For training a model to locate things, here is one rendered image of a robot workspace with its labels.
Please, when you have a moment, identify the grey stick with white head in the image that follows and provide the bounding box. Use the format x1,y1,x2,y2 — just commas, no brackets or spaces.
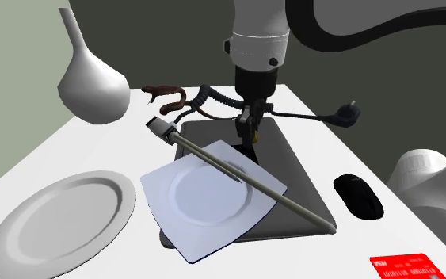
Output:
145,117,337,235

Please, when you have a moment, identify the black computer mouse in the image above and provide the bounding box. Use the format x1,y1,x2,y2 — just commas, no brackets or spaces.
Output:
333,174,385,221

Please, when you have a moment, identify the white long-necked vase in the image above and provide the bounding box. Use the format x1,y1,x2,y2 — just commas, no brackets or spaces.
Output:
57,7,132,125

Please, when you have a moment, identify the black cable with plug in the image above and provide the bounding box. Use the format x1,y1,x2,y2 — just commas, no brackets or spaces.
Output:
174,84,362,129

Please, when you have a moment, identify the white round plate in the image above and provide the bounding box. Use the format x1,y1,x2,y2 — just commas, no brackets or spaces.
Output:
0,170,137,279

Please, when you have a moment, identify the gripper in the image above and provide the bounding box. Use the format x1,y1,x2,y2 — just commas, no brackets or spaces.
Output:
234,65,278,150

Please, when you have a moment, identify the red card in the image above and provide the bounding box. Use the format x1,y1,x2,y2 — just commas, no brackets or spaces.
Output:
369,253,446,279

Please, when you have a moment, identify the white square plate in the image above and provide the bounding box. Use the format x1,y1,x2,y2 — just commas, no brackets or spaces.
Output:
139,139,288,265

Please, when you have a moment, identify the brown curled snake figure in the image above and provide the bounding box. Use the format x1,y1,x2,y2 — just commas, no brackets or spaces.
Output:
141,85,189,117

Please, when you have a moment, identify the grey closed laptop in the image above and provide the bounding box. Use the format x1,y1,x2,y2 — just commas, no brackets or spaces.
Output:
159,117,337,249

